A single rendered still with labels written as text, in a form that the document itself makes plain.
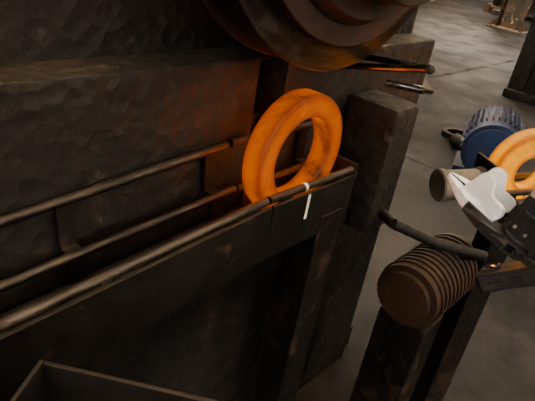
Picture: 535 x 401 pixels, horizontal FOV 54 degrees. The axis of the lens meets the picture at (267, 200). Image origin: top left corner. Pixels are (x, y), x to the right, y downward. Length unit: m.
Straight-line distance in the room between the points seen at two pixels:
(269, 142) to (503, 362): 1.25
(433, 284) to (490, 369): 0.76
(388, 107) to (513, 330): 1.17
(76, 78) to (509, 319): 1.64
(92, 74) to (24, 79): 0.07
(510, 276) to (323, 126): 0.32
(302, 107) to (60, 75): 0.30
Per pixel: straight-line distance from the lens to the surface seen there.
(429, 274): 0.99
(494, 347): 1.80
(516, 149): 1.02
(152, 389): 0.43
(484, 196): 0.75
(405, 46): 1.05
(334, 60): 0.69
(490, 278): 0.78
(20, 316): 0.54
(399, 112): 0.88
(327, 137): 0.78
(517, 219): 0.73
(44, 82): 0.56
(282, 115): 0.68
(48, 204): 0.60
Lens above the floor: 1.04
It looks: 28 degrees down
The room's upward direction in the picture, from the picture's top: 10 degrees clockwise
